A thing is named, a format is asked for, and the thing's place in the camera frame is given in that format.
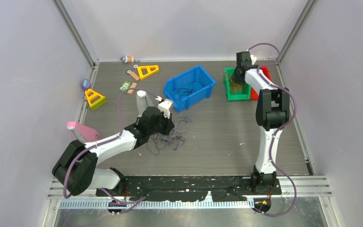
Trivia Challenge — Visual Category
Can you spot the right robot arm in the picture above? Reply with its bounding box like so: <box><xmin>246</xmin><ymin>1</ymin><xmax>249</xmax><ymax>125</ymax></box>
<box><xmin>231</xmin><ymin>51</ymin><xmax>290</xmax><ymax>194</ymax></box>

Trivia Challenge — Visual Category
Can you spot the yellow triangle toy near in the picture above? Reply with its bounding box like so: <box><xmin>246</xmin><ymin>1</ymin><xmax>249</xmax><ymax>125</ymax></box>
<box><xmin>85</xmin><ymin>88</ymin><xmax>107</xmax><ymax>110</ymax></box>

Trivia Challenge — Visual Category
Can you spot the wooden block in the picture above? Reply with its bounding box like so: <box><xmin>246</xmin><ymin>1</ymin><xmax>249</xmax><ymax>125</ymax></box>
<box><xmin>127</xmin><ymin>83</ymin><xmax>137</xmax><ymax>94</ymax></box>

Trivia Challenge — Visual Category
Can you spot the small figurine toy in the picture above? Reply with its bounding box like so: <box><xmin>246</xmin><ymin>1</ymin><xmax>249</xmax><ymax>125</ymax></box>
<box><xmin>120</xmin><ymin>55</ymin><xmax>135</xmax><ymax>63</ymax></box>

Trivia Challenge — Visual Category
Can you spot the blue plastic bin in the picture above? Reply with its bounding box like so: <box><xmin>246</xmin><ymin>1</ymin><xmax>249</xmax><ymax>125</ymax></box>
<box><xmin>163</xmin><ymin>65</ymin><xmax>216</xmax><ymax>112</ymax></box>

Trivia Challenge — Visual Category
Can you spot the pink metronome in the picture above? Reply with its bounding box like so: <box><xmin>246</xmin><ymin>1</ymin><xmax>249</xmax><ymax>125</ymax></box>
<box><xmin>67</xmin><ymin>122</ymin><xmax>100</xmax><ymax>143</ymax></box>

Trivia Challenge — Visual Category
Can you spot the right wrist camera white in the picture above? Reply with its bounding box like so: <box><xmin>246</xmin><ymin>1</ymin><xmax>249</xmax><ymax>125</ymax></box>
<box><xmin>250</xmin><ymin>54</ymin><xmax>257</xmax><ymax>64</ymax></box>

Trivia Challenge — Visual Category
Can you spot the green toy block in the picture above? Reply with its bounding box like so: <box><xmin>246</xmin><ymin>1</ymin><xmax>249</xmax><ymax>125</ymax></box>
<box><xmin>119</xmin><ymin>81</ymin><xmax>132</xmax><ymax>92</ymax></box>

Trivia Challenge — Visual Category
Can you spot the yellow triangle toy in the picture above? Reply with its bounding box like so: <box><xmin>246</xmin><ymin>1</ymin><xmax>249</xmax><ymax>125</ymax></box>
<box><xmin>137</xmin><ymin>65</ymin><xmax>160</xmax><ymax>80</ymax></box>
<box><xmin>85</xmin><ymin>88</ymin><xmax>107</xmax><ymax>110</ymax></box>

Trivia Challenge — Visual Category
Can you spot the orange cable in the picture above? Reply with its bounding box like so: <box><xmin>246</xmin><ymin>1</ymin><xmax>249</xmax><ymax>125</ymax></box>
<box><xmin>230</xmin><ymin>75</ymin><xmax>247</xmax><ymax>93</ymax></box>
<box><xmin>229</xmin><ymin>79</ymin><xmax>244</xmax><ymax>95</ymax></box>

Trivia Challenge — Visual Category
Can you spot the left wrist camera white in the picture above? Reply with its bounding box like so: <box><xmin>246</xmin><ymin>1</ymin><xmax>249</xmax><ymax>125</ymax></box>
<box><xmin>156</xmin><ymin>96</ymin><xmax>173</xmax><ymax>119</ymax></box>

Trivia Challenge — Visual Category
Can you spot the purple round toy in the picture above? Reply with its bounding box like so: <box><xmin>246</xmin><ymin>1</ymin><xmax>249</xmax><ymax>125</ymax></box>
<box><xmin>81</xmin><ymin>79</ymin><xmax>91</xmax><ymax>91</ymax></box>

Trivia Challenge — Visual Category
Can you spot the green plastic bin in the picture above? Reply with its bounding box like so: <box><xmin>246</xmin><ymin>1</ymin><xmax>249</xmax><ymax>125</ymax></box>
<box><xmin>223</xmin><ymin>68</ymin><xmax>251</xmax><ymax>101</ymax></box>

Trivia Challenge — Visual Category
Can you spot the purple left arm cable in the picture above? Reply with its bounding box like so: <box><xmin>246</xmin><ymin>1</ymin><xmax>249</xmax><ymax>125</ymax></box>
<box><xmin>63</xmin><ymin>88</ymin><xmax>164</xmax><ymax>200</ymax></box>

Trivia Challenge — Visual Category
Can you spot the tan strip with ring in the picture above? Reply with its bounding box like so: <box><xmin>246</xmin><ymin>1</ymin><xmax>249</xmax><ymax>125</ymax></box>
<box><xmin>126</xmin><ymin>70</ymin><xmax>140</xmax><ymax>81</ymax></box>

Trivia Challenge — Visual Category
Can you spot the yellow triangle toy far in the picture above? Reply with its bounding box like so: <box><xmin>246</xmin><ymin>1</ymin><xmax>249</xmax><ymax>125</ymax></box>
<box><xmin>137</xmin><ymin>65</ymin><xmax>160</xmax><ymax>80</ymax></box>

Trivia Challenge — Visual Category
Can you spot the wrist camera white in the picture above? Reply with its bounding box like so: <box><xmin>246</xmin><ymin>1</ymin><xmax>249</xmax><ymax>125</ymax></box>
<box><xmin>156</xmin><ymin>96</ymin><xmax>173</xmax><ymax>119</ymax></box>
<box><xmin>250</xmin><ymin>54</ymin><xmax>257</xmax><ymax>64</ymax></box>

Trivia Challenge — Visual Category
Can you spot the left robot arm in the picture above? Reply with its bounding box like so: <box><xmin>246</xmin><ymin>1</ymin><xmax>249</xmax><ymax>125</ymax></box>
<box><xmin>52</xmin><ymin>106</ymin><xmax>174</xmax><ymax>198</ymax></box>

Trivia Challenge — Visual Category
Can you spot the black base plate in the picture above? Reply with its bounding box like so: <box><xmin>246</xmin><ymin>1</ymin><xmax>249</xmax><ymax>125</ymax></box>
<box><xmin>96</xmin><ymin>176</ymin><xmax>282</xmax><ymax>202</ymax></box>

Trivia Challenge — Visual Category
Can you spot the red plastic bin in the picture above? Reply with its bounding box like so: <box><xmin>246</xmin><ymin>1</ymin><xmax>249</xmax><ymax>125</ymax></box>
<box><xmin>250</xmin><ymin>67</ymin><xmax>272</xmax><ymax>100</ymax></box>

